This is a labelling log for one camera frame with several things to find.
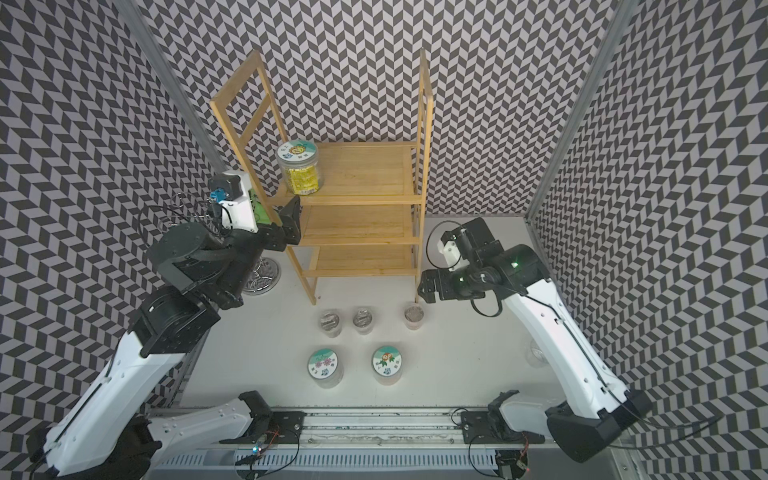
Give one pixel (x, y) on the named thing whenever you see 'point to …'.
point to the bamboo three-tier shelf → (366, 221)
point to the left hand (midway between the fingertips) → (274, 200)
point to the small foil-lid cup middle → (362, 320)
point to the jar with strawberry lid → (387, 364)
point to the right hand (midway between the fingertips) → (440, 296)
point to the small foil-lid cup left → (330, 324)
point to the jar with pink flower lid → (324, 368)
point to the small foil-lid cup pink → (413, 317)
